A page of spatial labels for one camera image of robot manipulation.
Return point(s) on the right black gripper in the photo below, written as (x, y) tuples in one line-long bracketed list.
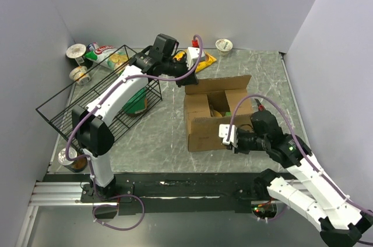
[(239, 148)]

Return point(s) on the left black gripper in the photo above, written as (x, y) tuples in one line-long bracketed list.
[(190, 80)]

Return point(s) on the red black utility knife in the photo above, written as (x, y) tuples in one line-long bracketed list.
[(259, 105)]

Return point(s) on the round yellow sponge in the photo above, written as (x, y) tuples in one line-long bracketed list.
[(216, 113)]

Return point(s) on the brown cardboard express box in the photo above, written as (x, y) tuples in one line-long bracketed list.
[(209, 104)]

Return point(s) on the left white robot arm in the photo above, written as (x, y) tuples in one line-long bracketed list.
[(91, 123)]

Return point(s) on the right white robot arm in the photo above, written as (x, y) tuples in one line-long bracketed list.
[(339, 222)]

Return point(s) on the yellow Lays chips bag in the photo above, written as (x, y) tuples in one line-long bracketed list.
[(206, 61)]

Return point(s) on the green lidded jar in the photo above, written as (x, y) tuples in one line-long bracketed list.
[(137, 104)]

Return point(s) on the white yogurt cup rear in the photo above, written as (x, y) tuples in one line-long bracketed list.
[(223, 46)]

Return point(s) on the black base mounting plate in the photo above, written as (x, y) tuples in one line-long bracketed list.
[(184, 192)]

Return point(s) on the green white chips bag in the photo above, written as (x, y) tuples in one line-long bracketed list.
[(109, 57)]

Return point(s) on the blue white small packet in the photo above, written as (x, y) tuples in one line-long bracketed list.
[(92, 47)]

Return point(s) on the white yogurt cup lying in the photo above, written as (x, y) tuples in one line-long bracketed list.
[(80, 75)]

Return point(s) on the white yogurt cup upright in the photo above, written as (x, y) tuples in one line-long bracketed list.
[(76, 52)]

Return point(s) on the metal tin can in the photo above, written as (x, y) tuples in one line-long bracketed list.
[(74, 163)]

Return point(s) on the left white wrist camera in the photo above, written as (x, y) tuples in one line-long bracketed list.
[(192, 55)]

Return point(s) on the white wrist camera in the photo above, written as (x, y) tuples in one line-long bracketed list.
[(228, 134), (192, 55)]

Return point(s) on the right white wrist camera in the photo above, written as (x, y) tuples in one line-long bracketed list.
[(228, 134)]

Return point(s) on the black wire rack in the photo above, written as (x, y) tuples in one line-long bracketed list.
[(57, 110)]

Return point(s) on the aluminium rail frame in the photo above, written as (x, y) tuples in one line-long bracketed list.
[(57, 194)]

